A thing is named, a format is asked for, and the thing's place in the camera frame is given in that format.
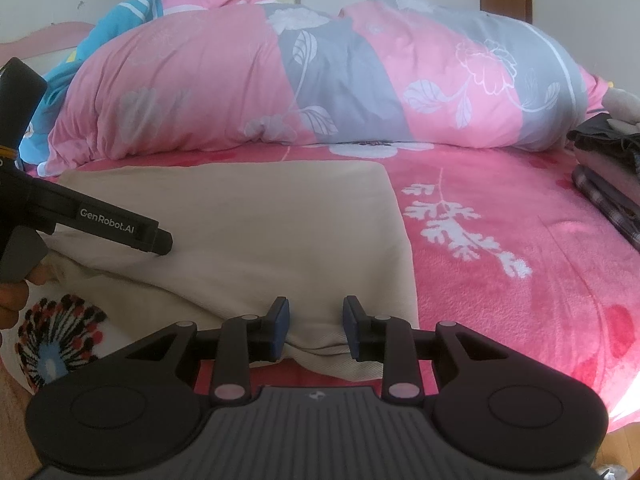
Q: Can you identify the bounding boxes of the pink floral bed blanket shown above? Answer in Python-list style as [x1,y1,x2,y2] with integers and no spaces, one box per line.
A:
[0,140,640,431]

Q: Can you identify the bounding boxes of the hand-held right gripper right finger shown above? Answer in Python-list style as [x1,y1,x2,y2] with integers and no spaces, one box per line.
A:
[342,295,502,407]

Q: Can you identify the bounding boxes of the dark plaid folded garment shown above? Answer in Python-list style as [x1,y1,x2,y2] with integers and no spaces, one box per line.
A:
[571,164,640,252]

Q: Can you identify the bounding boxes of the beige pants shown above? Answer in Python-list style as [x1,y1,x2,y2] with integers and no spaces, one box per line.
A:
[44,160,418,381]

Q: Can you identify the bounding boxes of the blue cartoon pillow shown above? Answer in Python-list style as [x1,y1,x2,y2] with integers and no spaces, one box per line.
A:
[17,0,166,166]

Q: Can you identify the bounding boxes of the pink and cream headboard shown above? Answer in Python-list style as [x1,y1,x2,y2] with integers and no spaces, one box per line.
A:
[0,21,96,68]

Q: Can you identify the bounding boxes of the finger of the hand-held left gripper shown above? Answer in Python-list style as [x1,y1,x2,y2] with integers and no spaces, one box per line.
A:
[146,222,174,257]

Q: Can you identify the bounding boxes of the pink grey floral quilt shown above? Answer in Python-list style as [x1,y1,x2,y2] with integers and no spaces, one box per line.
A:
[37,0,608,178]

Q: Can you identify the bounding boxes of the person's left hand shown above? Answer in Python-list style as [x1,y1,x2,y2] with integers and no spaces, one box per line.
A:
[0,263,57,332]

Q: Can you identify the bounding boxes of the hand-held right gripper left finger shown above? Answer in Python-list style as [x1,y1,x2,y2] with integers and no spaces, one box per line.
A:
[125,296,292,407]

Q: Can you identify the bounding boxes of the beige cloth bundle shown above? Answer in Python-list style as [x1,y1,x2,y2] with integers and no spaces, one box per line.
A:
[602,86,640,125]

